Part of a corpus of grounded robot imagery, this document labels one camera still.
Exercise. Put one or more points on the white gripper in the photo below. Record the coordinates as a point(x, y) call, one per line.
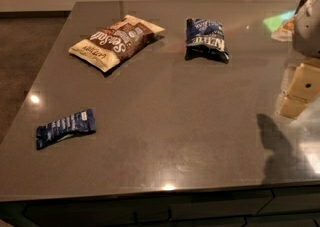
point(308, 29)

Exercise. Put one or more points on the blue Kettle chip bag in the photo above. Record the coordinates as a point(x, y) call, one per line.
point(206, 37)

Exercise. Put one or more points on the brown sea salt chip bag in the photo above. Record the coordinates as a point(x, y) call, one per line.
point(114, 44)

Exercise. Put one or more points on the small blue snack wrapper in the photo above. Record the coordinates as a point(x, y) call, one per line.
point(76, 124)

